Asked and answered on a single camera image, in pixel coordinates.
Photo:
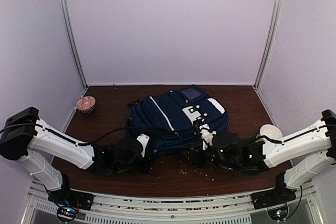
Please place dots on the right aluminium corner post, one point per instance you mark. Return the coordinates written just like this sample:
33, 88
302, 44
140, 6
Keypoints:
269, 45

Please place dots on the left aluminium corner post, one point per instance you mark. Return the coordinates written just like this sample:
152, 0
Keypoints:
72, 43

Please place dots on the aluminium corner post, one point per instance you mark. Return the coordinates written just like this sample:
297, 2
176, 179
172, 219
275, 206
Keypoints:
72, 43
269, 45

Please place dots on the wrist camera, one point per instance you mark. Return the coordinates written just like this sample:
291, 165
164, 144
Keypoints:
204, 132
143, 139

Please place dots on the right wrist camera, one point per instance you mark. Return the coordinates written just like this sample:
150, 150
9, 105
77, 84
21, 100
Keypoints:
204, 132

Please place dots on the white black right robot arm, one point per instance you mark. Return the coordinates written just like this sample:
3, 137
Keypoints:
255, 155

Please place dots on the red white patterned bowl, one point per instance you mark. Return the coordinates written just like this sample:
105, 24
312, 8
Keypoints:
86, 104

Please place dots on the lime green plate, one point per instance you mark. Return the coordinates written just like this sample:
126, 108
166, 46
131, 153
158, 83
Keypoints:
259, 138

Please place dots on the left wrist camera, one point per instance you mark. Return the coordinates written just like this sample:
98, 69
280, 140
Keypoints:
143, 139

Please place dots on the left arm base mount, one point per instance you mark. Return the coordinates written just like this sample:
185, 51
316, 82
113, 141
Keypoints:
69, 202

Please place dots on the navy blue student backpack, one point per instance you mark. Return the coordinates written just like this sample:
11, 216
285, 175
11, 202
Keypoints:
169, 118

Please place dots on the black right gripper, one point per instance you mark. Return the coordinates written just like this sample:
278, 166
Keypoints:
195, 155

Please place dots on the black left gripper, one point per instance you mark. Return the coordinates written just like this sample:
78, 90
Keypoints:
145, 169

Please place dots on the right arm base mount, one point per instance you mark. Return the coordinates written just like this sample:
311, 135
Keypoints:
276, 201

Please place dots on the aluminium front rail frame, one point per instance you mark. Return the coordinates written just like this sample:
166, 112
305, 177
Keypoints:
230, 208

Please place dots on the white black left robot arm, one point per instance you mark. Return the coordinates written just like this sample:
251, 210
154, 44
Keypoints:
25, 134

